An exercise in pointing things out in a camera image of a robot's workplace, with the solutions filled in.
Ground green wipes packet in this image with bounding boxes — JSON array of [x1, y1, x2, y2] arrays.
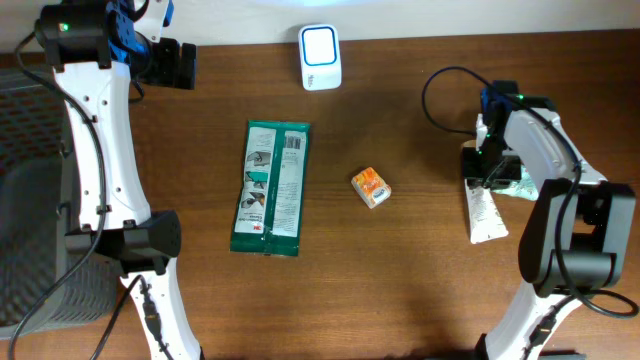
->
[[230, 120, 311, 257]]

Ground teal snack packet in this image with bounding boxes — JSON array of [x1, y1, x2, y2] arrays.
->
[[494, 165, 539, 202]]

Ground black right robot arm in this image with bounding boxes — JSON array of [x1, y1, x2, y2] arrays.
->
[[462, 81, 639, 359]]

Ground white cream tube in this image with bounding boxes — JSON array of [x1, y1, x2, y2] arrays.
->
[[463, 177, 509, 244]]

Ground grey plastic mesh basket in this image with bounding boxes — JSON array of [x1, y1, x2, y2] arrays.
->
[[1, 68, 118, 340]]

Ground white barcode scanner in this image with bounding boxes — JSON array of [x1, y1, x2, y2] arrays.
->
[[298, 24, 342, 92]]

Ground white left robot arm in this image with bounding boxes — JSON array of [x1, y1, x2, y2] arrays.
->
[[34, 0, 204, 359]]

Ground small orange carton box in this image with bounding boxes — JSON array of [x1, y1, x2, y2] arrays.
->
[[351, 167, 392, 209]]

